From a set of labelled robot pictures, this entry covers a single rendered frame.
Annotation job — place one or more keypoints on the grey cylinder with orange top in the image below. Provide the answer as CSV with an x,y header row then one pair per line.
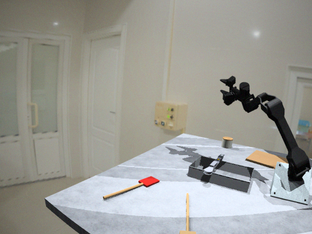
x,y
227,142

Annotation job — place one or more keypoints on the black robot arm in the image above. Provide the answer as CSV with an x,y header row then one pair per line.
x,y
298,161

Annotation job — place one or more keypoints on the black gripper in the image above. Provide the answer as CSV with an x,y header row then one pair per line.
x,y
230,82

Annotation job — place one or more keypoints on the light wooden board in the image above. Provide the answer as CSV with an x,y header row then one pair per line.
x,y
265,159

